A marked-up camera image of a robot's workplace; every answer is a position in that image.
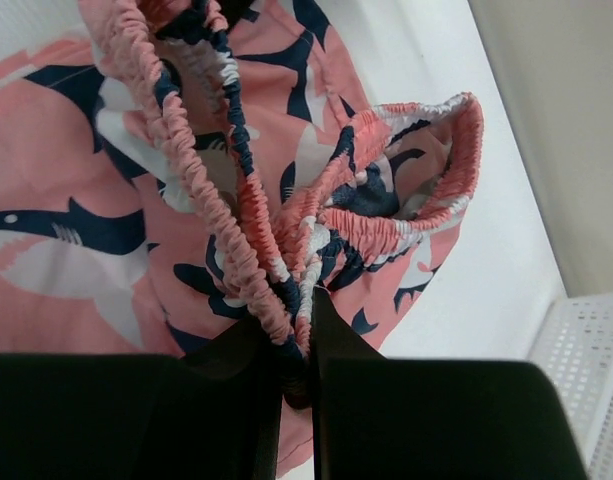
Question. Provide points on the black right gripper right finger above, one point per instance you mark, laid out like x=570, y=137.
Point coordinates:
x=380, y=418

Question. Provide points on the pink shark print shorts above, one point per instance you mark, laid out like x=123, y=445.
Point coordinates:
x=164, y=174

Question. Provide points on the white plastic basket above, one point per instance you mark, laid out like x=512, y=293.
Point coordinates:
x=574, y=347

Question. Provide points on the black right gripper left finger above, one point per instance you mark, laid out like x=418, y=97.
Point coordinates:
x=212, y=414

